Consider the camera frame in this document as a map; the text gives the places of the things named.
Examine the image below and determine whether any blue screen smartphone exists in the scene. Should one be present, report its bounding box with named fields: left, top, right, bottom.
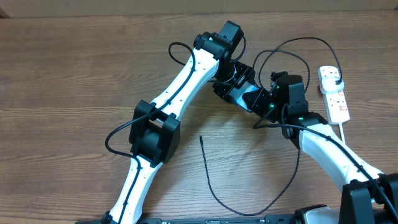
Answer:
left=230, top=82, right=259, bottom=112

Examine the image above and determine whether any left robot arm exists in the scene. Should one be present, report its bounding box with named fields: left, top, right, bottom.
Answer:
left=100, top=21, right=258, bottom=223

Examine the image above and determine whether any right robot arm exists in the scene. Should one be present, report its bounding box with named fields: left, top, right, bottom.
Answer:
left=242, top=72, right=397, bottom=223

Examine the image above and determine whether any white power strip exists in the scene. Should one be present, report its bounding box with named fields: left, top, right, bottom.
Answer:
left=318, top=65, right=350, bottom=124

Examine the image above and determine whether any black charging cable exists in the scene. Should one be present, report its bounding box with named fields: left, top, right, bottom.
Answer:
left=199, top=37, right=345, bottom=217

